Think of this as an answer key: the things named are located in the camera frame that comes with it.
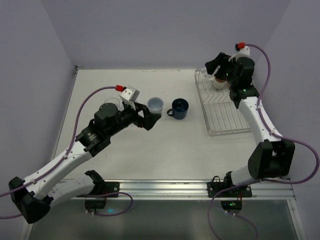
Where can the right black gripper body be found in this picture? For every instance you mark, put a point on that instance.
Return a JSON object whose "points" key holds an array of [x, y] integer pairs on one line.
{"points": [[221, 70]]}

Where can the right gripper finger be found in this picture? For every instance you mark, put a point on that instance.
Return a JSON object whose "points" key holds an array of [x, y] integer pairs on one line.
{"points": [[221, 73], [212, 65]]}

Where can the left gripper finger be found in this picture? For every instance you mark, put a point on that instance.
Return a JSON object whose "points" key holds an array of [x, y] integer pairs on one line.
{"points": [[144, 109], [150, 120]]}

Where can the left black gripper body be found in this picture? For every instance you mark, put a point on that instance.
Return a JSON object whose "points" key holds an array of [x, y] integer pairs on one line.
{"points": [[139, 116]]}

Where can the clear glass rack back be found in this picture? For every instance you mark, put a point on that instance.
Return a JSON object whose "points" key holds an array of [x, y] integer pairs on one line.
{"points": [[203, 73]]}

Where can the brown banded cup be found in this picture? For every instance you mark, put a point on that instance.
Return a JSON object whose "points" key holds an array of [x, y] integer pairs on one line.
{"points": [[218, 84]]}

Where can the white ceramic footed cup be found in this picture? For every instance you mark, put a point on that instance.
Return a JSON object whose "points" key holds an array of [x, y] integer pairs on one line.
{"points": [[155, 105]]}

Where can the dark blue mug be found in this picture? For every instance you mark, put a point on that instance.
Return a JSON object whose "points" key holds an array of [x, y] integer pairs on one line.
{"points": [[179, 109]]}

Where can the clear faceted glass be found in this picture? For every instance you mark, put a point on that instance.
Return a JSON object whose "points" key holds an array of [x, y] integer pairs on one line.
{"points": [[121, 105]]}

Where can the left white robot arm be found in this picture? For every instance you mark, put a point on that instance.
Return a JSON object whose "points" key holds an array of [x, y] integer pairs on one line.
{"points": [[36, 194]]}

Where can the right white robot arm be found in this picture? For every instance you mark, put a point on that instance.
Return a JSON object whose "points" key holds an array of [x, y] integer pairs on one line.
{"points": [[272, 157]]}

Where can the wire dish rack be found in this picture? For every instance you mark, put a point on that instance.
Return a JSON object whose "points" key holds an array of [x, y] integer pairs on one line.
{"points": [[220, 115]]}

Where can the aluminium mounting rail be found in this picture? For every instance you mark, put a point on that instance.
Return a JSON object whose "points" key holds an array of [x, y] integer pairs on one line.
{"points": [[196, 190]]}

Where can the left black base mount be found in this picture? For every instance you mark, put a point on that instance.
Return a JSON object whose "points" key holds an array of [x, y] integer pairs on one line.
{"points": [[101, 187]]}

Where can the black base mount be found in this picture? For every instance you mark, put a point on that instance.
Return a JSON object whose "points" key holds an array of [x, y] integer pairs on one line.
{"points": [[101, 187], [234, 195]]}

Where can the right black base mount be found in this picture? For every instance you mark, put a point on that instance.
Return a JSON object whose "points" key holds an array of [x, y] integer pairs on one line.
{"points": [[234, 195]]}

